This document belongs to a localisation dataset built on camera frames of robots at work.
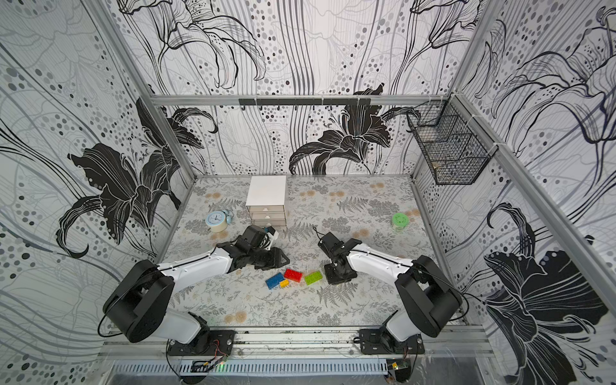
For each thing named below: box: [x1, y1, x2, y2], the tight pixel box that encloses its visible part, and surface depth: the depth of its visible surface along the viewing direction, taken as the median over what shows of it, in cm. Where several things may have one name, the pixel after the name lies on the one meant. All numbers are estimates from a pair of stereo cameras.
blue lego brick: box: [264, 272, 285, 290], surface depth 86 cm
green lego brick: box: [304, 271, 324, 286], surface depth 88 cm
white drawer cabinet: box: [245, 175, 288, 227], surface depth 97 cm
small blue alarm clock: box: [205, 210, 233, 234], surface depth 100 cm
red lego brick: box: [283, 267, 304, 284], surface depth 88 cm
